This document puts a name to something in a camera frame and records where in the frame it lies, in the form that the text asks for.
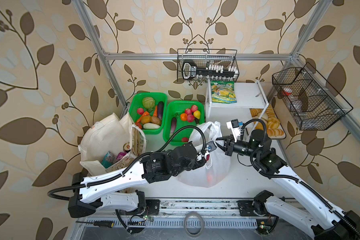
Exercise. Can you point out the roll of clear tape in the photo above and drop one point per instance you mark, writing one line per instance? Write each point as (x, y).
(196, 221)

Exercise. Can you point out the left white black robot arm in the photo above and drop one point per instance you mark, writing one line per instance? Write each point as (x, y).
(87, 195)

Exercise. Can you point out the left yellow black screwdriver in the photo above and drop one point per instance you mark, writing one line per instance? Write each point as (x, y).
(101, 224)

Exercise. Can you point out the green white drink can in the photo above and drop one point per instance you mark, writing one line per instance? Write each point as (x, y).
(127, 147)

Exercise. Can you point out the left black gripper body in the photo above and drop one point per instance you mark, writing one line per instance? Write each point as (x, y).
(196, 164)

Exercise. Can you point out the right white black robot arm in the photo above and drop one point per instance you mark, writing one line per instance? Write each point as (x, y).
(320, 219)

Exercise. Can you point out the cream canvas tote bag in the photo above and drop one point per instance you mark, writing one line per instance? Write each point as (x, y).
(111, 135)

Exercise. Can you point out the purple snack bag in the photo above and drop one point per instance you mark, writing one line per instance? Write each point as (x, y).
(120, 156)

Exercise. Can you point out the teal red snack bag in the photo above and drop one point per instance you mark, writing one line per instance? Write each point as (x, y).
(108, 160)

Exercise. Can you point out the back black wire basket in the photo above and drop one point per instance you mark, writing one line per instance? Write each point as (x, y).
(202, 65)

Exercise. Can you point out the white radish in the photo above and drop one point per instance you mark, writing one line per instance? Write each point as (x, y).
(151, 126)

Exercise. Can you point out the white plastic grocery bag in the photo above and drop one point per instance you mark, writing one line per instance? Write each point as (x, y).
(217, 164)

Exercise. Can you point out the green cabbage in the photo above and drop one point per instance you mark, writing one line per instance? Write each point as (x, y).
(148, 103)

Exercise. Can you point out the green plastic basket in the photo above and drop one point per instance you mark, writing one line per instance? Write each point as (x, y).
(175, 109)
(140, 115)

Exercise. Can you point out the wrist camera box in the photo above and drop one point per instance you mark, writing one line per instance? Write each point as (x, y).
(210, 147)
(236, 127)

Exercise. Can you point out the right black wire basket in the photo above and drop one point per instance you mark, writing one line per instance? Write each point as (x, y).
(314, 102)

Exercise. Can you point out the tray of bread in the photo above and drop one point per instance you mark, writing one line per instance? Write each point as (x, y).
(273, 124)

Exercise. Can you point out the white two-tier shelf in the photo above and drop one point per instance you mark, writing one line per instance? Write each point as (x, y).
(248, 95)

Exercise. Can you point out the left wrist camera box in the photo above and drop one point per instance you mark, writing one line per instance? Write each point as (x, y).
(210, 147)

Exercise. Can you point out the yellow green snack bag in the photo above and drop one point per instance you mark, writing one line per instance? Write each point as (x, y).
(223, 92)

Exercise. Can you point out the dark purple eggplant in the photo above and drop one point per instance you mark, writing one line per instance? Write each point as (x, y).
(160, 110)

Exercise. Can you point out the black wire basket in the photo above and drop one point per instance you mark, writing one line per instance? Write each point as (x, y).
(202, 65)
(314, 102)

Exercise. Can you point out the brown potato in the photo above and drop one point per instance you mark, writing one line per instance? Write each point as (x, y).
(156, 120)

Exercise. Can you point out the small purple eggplant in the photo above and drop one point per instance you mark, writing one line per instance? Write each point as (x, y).
(173, 126)

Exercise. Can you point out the yellow lemon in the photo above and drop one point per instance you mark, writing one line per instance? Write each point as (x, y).
(197, 114)

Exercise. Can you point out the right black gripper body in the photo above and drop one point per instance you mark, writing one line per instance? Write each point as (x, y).
(240, 147)

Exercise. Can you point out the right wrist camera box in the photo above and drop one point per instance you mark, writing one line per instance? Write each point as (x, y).
(236, 127)

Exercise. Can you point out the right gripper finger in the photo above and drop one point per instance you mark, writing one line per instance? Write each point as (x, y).
(221, 147)
(225, 138)

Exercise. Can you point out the orange fruit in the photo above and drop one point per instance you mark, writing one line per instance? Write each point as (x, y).
(184, 117)

